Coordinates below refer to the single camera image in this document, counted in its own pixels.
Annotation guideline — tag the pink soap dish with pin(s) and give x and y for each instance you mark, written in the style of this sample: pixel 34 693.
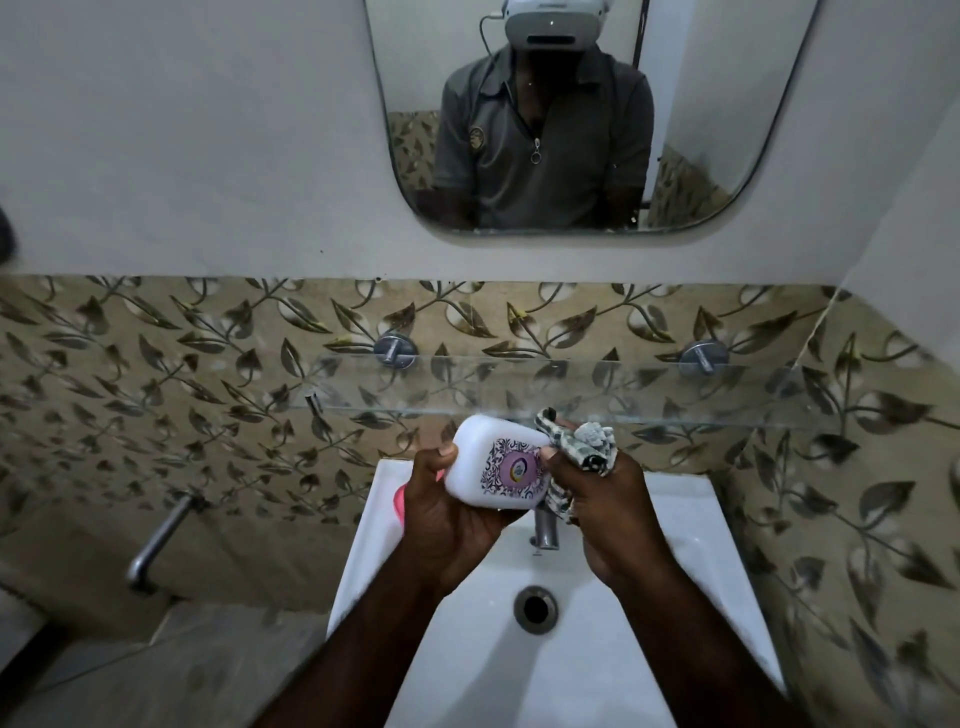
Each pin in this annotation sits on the pink soap dish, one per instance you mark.
pixel 400 504

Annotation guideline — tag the checkered cleaning cloth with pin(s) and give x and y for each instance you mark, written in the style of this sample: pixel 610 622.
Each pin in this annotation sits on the checkered cleaning cloth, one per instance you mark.
pixel 589 442

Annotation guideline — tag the person's right forearm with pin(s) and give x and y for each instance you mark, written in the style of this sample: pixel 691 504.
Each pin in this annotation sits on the person's right forearm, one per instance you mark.
pixel 712 660

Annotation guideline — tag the person's right hand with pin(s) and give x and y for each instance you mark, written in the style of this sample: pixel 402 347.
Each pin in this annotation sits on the person's right hand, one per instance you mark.
pixel 622 517

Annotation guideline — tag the chrome wall tap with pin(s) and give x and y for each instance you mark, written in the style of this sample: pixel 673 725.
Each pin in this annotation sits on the chrome wall tap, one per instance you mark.
pixel 157 544

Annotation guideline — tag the person's left hand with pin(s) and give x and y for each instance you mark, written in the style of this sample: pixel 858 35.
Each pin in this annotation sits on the person's left hand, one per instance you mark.
pixel 442 532

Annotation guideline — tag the white sink basin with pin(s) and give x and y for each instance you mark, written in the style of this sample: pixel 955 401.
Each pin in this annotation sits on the white sink basin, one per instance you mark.
pixel 487 660

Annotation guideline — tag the chrome faucet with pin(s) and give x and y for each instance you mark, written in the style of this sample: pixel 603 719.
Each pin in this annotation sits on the chrome faucet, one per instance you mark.
pixel 546 529

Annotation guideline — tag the metal sink drain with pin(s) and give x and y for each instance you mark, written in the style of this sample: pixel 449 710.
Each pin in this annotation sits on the metal sink drain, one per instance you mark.
pixel 536 610

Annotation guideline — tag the white soap dish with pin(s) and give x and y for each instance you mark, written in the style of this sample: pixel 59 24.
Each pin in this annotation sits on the white soap dish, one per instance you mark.
pixel 480 450

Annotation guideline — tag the glass shelf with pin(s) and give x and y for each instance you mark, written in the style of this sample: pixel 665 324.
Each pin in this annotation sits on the glass shelf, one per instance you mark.
pixel 600 390

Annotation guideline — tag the person's left forearm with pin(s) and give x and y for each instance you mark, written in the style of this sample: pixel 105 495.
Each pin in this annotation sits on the person's left forearm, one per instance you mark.
pixel 360 660

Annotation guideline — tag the rounded wall mirror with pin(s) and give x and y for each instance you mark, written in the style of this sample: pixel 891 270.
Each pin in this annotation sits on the rounded wall mirror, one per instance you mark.
pixel 712 75

